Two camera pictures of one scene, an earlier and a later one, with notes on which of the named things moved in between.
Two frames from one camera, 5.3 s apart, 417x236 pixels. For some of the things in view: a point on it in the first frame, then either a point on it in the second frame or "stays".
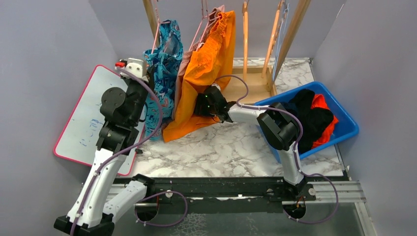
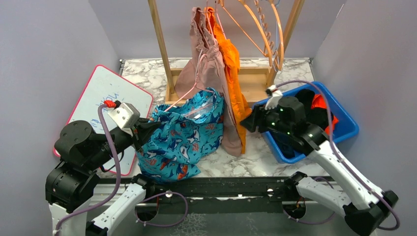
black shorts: (313, 120) stays
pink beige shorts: (186, 58) -> (203, 71)
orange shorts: (208, 65) -> (241, 109)
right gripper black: (201, 99) -> (257, 115)
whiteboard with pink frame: (77, 141) stays
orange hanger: (271, 48) -> (282, 53)
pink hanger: (159, 22) -> (194, 86)
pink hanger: (206, 27) -> (220, 22)
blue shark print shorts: (164, 62) -> (172, 151)
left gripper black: (150, 72) -> (141, 129)
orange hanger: (245, 39) -> (269, 54)
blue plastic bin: (346, 126) stays
